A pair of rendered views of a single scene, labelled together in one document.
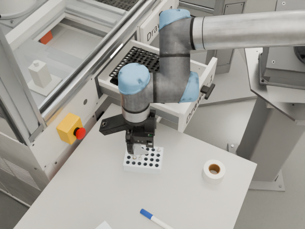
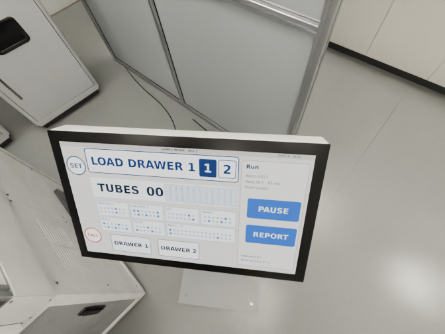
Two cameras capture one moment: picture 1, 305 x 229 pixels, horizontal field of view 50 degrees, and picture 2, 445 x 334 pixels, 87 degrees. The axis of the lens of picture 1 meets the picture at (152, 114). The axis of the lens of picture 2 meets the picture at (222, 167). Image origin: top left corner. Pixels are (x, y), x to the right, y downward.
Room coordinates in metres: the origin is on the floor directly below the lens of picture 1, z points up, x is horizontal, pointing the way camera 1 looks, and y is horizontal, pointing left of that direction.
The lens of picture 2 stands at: (1.56, -0.64, 1.54)
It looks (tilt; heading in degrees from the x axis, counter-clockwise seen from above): 62 degrees down; 24
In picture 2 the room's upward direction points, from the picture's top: 9 degrees counter-clockwise
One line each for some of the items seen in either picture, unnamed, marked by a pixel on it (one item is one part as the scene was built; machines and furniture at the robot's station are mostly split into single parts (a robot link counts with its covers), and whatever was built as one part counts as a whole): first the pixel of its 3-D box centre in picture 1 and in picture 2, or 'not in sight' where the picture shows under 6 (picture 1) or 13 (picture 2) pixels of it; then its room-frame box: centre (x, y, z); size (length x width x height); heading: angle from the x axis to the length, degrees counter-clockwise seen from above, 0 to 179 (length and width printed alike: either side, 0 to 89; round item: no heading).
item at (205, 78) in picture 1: (198, 93); not in sight; (0.75, -0.16, 0.87); 0.29 x 0.02 x 0.11; 151
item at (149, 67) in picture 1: (148, 75); not in sight; (0.85, 0.01, 0.87); 0.22 x 0.18 x 0.06; 61
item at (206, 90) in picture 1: (206, 90); not in sight; (0.74, -0.19, 0.91); 0.07 x 0.04 x 0.01; 151
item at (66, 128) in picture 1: (71, 128); not in sight; (0.61, 0.26, 0.88); 0.07 x 0.05 x 0.07; 151
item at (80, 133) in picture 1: (79, 132); not in sight; (0.59, 0.23, 0.88); 0.04 x 0.03 x 0.04; 151
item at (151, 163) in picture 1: (143, 159); not in sight; (0.55, 0.03, 0.78); 0.12 x 0.08 x 0.04; 82
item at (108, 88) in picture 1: (145, 76); not in sight; (0.85, 0.02, 0.86); 0.40 x 0.26 x 0.06; 61
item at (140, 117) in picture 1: (135, 107); not in sight; (0.54, 0.04, 1.06); 0.08 x 0.08 x 0.05
